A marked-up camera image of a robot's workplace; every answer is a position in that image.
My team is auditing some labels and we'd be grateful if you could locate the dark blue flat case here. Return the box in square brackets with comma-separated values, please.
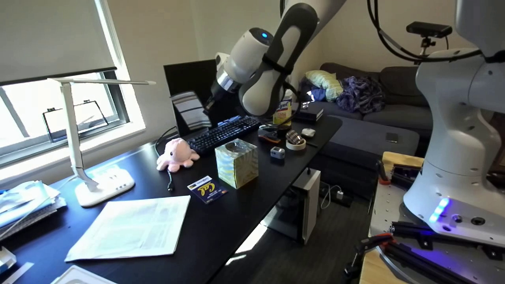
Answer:
[293, 101, 326, 126]

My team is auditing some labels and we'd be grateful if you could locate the cream masking tape roll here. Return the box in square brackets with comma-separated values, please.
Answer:
[283, 129, 307, 153]

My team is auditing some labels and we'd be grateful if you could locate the light green pillow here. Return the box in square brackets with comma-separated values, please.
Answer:
[304, 69, 343, 101]

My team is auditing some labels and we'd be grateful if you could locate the orange utility tool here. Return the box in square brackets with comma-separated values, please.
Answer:
[258, 134, 283, 147]

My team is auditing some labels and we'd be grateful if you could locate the wooden block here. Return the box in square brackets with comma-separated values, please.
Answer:
[380, 150, 424, 181]

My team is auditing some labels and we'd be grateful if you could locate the orange black clamp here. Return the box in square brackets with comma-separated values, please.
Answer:
[343, 233, 395, 276]

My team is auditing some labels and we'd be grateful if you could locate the wooden board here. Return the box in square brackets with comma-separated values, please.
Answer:
[358, 249, 407, 284]

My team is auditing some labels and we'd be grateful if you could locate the stack of paper booklets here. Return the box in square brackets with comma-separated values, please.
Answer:
[0, 180, 67, 243]

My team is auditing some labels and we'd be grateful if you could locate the white roller blind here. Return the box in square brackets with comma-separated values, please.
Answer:
[0, 0, 116, 85]

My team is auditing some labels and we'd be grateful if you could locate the green tissue box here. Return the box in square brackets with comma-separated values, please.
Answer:
[212, 137, 260, 189]

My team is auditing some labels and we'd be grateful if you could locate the small dark card box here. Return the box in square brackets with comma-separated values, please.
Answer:
[186, 173, 230, 205]

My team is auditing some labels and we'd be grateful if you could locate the pink octopus plush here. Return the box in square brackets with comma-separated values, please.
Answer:
[154, 137, 201, 173]

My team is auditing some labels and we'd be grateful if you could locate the grey sofa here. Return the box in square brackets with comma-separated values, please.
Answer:
[298, 61, 448, 199]

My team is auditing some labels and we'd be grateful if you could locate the black camera on stand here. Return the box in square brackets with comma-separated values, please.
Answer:
[405, 20, 454, 52]

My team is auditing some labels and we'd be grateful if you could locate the black monitor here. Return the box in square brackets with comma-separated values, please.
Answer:
[162, 58, 219, 139]

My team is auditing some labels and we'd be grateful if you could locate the white paper sheet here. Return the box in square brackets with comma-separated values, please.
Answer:
[62, 194, 192, 263]

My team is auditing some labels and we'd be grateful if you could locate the purple clothing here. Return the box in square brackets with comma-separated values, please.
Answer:
[335, 76, 386, 115]

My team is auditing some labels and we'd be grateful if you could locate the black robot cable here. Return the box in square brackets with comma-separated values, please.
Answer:
[365, 0, 484, 64]

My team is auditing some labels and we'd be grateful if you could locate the white desk lamp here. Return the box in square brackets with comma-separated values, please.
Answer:
[45, 77, 157, 208]

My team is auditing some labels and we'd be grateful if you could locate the black keyboard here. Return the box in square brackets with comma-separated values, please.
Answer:
[186, 115, 261, 156]

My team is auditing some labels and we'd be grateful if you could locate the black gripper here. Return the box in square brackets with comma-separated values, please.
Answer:
[205, 85, 241, 126]

